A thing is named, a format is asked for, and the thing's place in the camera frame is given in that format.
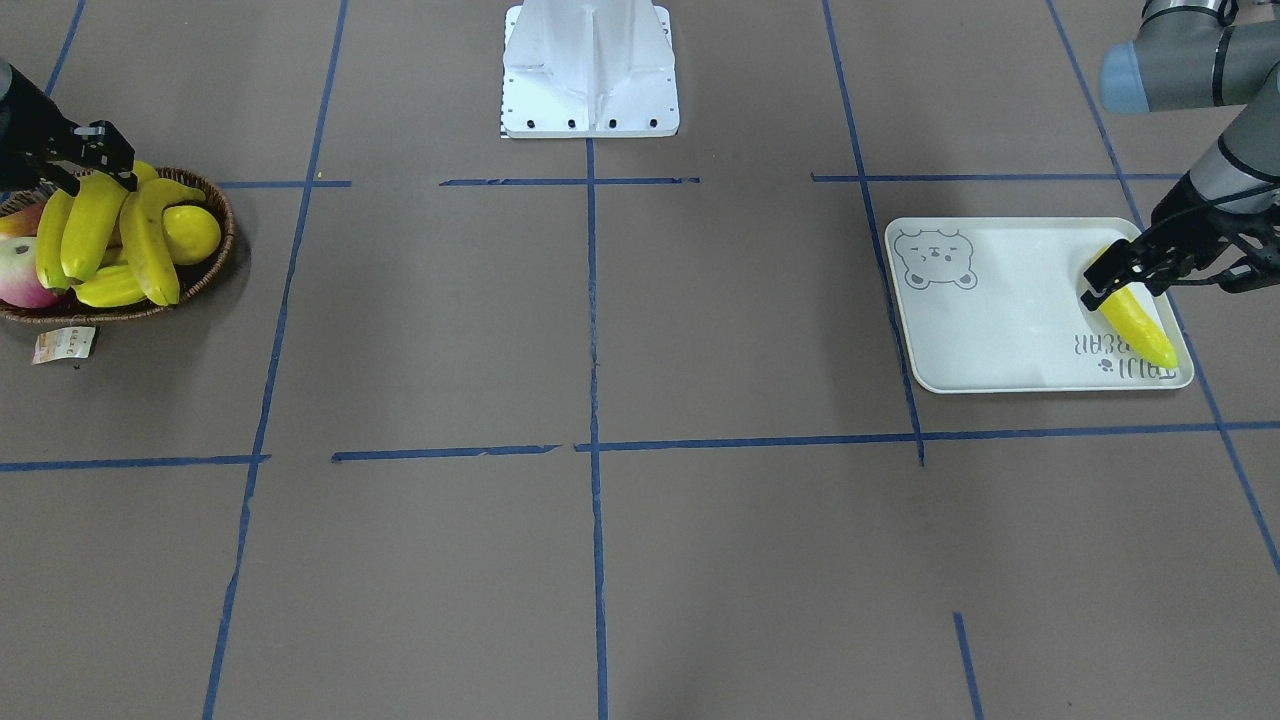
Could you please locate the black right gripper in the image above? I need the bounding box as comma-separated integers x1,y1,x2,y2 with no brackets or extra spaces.
1,60,138,197

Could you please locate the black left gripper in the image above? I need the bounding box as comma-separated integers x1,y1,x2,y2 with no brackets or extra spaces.
1079,176,1277,311

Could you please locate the yellow banana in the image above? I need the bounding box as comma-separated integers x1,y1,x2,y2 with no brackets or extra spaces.
1097,286,1179,370
60,170,131,284
35,190,74,293
119,178,206,307

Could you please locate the brown wicker basket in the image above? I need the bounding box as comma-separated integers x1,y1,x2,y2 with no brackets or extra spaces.
1,161,236,325

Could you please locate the paper basket tag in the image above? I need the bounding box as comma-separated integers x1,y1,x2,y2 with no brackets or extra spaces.
31,325,99,365

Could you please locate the orange red mango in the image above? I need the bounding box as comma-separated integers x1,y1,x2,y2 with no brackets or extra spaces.
0,202,46,240

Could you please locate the yellow lemon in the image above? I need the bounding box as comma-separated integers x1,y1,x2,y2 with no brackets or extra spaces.
163,205,221,266

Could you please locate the white bear tray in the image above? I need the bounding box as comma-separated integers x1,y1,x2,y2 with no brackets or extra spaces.
884,217,1196,395

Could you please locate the pink peach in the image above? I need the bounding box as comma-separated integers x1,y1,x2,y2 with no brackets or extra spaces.
0,237,61,309

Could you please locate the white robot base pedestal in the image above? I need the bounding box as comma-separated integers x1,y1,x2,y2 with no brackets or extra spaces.
500,1,681,138

